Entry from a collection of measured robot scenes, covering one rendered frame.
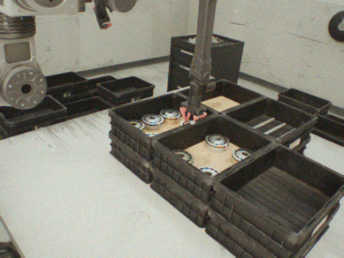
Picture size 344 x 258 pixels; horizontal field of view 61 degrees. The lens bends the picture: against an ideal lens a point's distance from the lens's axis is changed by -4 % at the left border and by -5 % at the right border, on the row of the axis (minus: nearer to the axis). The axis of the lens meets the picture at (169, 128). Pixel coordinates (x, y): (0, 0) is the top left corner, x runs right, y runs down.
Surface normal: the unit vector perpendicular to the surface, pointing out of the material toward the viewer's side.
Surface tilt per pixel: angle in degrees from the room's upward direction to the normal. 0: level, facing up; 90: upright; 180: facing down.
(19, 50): 90
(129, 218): 0
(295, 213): 0
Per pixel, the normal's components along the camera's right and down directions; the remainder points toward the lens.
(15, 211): 0.08, -0.88
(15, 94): 0.69, 0.40
